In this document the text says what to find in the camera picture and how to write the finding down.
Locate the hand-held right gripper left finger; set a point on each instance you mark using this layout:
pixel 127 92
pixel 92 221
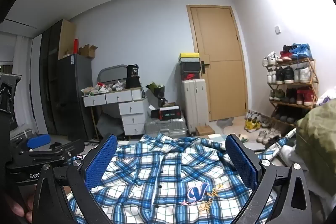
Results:
pixel 101 161

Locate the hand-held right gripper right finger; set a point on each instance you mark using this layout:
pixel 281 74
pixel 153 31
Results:
pixel 241 162

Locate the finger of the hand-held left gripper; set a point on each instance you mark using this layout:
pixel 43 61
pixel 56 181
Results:
pixel 39 141
pixel 67 149

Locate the blue plaid shirt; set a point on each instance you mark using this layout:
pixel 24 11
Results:
pixel 168 182

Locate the person's left hand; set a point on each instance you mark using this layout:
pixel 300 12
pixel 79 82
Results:
pixel 18 209

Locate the beige floor mat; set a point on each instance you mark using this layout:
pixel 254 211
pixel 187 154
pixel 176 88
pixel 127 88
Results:
pixel 236 132

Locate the dark grey cloth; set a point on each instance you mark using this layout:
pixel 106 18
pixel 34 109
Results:
pixel 110 125

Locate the cluster of loose shoes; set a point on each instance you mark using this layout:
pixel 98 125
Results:
pixel 252 124

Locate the small wooden box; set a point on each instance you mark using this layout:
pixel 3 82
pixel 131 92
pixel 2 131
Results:
pixel 204 130

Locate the white dresser with drawers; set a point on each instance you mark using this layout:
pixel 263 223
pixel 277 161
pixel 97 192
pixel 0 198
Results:
pixel 131 111

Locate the pile of dresser clutter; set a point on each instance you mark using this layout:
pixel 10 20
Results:
pixel 102 88

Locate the silver ribbed suitcase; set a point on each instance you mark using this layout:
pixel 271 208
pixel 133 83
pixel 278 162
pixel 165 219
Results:
pixel 165 128

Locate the dark wardrobe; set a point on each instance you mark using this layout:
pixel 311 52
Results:
pixel 48 69

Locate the white upright suitcase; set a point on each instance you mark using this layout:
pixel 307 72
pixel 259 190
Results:
pixel 194 106

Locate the white curtain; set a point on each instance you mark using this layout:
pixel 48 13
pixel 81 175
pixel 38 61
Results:
pixel 23 69

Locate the wooden shoe rack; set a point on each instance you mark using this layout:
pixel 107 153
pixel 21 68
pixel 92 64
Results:
pixel 291 104

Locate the olive green cloth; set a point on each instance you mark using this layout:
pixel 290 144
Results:
pixel 317 134

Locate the black and red shoe box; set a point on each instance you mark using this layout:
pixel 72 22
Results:
pixel 169 113

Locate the light wooden door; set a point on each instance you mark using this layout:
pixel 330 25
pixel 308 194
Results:
pixel 218 82

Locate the black bag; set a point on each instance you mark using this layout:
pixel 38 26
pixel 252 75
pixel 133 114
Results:
pixel 133 82

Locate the green wrapped bouquet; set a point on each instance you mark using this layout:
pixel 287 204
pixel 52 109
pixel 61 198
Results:
pixel 155 87

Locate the black printed box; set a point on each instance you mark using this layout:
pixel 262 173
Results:
pixel 132 70

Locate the open cardboard box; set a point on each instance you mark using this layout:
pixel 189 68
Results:
pixel 88 52

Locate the red bottle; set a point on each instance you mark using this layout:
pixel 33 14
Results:
pixel 75 45

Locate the purple cloth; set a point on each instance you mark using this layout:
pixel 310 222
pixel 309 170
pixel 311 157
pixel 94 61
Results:
pixel 326 98

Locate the yellow lid shoe box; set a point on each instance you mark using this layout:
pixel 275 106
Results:
pixel 189 58

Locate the white light switch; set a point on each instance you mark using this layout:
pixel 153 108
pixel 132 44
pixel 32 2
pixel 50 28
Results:
pixel 277 29

